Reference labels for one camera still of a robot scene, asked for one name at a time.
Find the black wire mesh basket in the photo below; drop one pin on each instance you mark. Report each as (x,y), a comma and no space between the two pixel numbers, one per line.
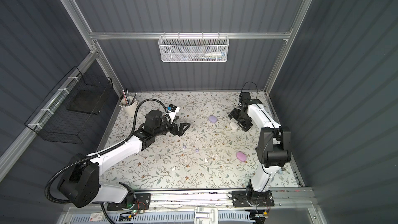
(73,115)

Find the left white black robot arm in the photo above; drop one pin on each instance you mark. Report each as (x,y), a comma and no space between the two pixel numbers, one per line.
(81,184)

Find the white closed earbud case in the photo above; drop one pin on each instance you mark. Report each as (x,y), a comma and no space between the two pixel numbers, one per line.
(233,126)

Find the white pen holder cup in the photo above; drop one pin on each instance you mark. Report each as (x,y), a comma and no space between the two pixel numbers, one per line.
(129,103)

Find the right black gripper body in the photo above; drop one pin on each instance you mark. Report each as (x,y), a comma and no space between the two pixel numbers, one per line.
(240,117)

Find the lavender closed earbud case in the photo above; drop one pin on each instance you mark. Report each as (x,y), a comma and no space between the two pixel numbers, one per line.
(212,119)

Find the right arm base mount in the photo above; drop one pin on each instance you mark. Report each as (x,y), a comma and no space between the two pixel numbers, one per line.
(252,199)

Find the white wire mesh basket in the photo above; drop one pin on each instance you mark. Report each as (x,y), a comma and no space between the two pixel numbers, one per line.
(181,50)

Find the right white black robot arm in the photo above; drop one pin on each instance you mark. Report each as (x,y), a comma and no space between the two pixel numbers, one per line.
(273,149)

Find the tube in white basket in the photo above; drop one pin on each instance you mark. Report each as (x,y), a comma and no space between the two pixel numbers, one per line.
(218,55)

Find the pink earbud charging case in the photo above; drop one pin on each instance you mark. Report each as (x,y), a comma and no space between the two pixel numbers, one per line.
(241,156)

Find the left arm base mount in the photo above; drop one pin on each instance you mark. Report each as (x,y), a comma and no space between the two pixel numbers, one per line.
(132,202)

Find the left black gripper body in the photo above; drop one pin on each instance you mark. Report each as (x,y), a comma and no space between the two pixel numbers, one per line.
(172,128)

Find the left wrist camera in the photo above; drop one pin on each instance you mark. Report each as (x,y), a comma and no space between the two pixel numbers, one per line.
(172,111)

